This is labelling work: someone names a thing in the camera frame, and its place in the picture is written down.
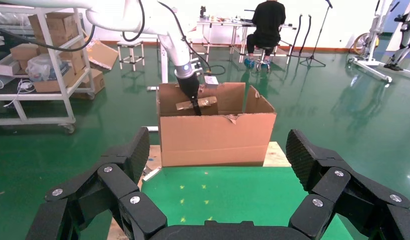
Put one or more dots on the white flat box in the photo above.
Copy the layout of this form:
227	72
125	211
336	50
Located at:
6	68

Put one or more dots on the seated person in black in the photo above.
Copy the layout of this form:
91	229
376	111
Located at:
267	20

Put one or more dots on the large printed cardboard box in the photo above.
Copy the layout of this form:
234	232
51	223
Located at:
62	28

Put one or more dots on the black microphone stand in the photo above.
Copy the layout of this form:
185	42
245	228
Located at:
312	59

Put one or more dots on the white desk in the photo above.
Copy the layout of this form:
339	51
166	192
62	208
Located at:
221	24

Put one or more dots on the small plain cardboard box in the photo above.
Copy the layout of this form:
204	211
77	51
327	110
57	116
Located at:
24	52

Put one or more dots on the taped small cardboard box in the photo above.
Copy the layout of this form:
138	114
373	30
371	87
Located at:
208	102

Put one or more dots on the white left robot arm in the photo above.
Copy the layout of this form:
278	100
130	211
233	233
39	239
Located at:
178	53

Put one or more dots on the white support stand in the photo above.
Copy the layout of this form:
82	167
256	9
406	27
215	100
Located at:
370	64

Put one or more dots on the round swivel stool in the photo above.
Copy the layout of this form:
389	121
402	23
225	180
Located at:
266	49

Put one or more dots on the green table cloth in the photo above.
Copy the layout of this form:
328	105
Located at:
241	198

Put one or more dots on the long low cardboard box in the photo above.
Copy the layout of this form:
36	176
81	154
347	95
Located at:
52	86

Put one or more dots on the white metal stand frame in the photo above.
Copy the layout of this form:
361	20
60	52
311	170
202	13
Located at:
164	63

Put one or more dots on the brown cardboard box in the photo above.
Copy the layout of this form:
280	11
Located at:
97	82
77	61

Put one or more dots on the small white frame stool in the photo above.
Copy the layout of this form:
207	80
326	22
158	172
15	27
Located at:
131	59

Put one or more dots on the clear plastic bag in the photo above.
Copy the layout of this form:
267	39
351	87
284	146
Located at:
39	68

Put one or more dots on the flattened cardboard sheet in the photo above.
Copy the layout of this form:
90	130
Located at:
102	54

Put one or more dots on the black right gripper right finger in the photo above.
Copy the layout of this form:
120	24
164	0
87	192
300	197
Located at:
337	185

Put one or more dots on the hanging exoskeleton legs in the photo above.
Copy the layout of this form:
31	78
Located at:
406	33

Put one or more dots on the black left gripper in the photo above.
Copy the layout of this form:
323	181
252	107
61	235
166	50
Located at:
189	86

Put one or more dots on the white shelf cart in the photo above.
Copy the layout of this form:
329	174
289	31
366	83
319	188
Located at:
42	96

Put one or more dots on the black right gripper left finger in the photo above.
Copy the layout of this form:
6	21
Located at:
115	182

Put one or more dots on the large open cardboard carton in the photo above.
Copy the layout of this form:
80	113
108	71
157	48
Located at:
214	139

